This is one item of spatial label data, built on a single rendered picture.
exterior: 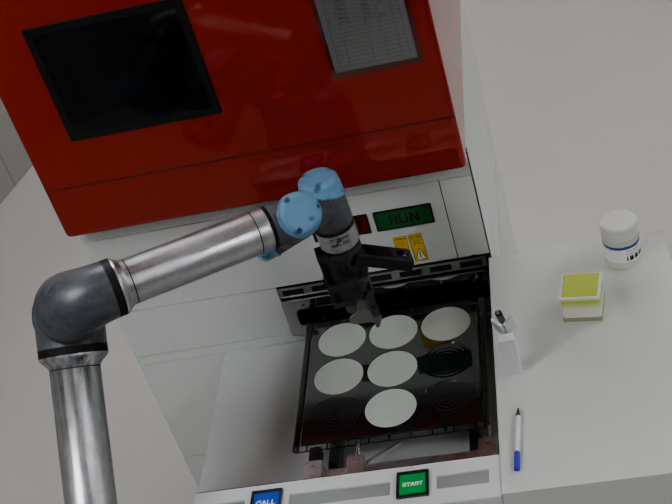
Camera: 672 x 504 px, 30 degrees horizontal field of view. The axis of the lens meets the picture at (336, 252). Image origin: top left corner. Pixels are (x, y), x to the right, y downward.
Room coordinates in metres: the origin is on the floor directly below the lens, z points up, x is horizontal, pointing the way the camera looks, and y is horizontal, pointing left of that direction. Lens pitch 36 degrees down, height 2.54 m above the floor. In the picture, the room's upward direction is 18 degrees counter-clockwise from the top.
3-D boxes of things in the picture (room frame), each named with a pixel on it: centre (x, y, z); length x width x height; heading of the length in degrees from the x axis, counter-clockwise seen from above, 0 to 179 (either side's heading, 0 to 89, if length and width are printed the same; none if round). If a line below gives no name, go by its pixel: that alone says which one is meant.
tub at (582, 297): (1.75, -0.41, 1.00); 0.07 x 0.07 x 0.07; 66
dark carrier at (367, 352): (1.84, -0.03, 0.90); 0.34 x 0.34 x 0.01; 76
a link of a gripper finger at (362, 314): (1.85, -0.01, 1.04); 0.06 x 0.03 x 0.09; 90
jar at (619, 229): (1.87, -0.53, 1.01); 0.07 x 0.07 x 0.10
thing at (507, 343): (1.68, -0.24, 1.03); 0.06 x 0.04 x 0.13; 166
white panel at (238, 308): (2.11, 0.10, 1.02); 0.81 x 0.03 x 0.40; 76
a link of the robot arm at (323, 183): (1.87, -0.01, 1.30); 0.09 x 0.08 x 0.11; 111
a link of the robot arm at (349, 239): (1.87, -0.01, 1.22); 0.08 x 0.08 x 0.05
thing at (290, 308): (2.05, -0.07, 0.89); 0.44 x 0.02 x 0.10; 76
